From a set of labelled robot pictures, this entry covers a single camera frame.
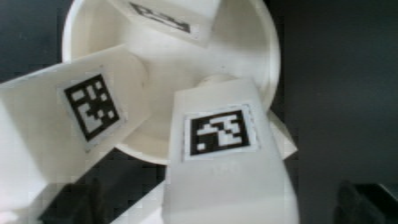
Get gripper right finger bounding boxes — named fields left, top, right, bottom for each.
left=334, top=181, right=398, bottom=224

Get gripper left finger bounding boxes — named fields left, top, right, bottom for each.
left=34, top=166, right=121, bottom=224

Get white stool leg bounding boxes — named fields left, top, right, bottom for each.
left=109, top=0, right=222, bottom=47
left=0, top=46, right=151, bottom=224
left=112, top=73, right=304, bottom=224

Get white round stool seat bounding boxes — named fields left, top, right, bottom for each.
left=63, top=0, right=281, bottom=164

